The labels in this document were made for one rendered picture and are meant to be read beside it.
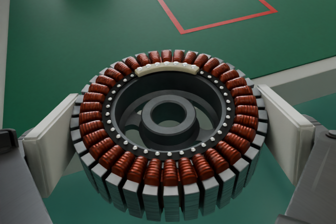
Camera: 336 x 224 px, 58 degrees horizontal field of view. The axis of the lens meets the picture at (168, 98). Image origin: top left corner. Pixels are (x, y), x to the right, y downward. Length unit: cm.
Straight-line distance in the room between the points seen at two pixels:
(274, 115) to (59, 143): 11
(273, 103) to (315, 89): 27
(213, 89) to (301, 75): 22
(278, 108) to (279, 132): 1
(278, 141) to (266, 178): 102
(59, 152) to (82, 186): 103
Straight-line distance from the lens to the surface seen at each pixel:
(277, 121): 16
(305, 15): 52
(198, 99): 20
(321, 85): 43
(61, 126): 17
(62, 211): 117
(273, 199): 115
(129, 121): 20
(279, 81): 39
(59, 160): 16
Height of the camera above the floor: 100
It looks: 45 degrees down
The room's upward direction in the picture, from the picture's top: 4 degrees counter-clockwise
